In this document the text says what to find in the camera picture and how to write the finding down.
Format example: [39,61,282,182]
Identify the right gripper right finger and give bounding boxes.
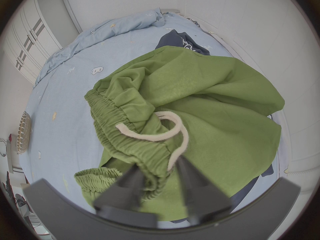
[176,156,232,226]

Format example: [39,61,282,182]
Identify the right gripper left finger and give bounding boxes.
[93,166,158,229]

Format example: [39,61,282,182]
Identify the green shorts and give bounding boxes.
[74,46,285,222]

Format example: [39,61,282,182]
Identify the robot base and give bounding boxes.
[2,133,38,231]

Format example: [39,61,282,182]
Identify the bed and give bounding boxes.
[24,0,320,231]

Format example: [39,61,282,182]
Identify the round woven basket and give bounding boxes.
[17,111,32,155]

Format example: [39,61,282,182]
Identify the dark blue T-shirt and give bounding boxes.
[154,31,274,224]

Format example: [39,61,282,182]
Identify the pale blue quilt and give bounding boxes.
[35,8,167,86]

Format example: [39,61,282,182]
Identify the white wardrobe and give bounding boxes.
[2,0,80,84]

